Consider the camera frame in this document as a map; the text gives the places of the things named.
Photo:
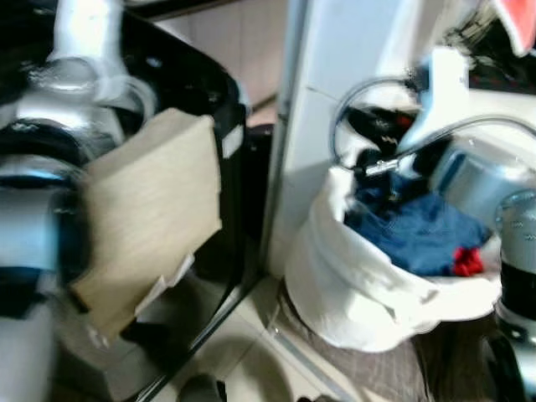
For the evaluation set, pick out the black robot foot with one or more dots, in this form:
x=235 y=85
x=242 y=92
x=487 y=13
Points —
x=201 y=389

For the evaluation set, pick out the white laundry bag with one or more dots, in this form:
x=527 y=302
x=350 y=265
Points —
x=352 y=293

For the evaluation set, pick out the red garment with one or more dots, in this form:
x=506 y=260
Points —
x=469 y=262

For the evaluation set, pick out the beige cloth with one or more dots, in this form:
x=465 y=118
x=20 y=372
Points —
x=151 y=209

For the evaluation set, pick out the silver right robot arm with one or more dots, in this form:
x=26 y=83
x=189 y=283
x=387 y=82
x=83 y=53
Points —
x=490 y=180

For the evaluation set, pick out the blue garment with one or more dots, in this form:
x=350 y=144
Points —
x=419 y=230

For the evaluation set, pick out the red hanging cloth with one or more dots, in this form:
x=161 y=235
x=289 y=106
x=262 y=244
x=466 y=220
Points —
x=519 y=21

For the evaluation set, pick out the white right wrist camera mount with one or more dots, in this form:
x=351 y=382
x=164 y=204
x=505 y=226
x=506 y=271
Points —
x=444 y=100

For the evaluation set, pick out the black washing machine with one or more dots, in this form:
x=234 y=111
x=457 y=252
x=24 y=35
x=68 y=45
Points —
x=197 y=75

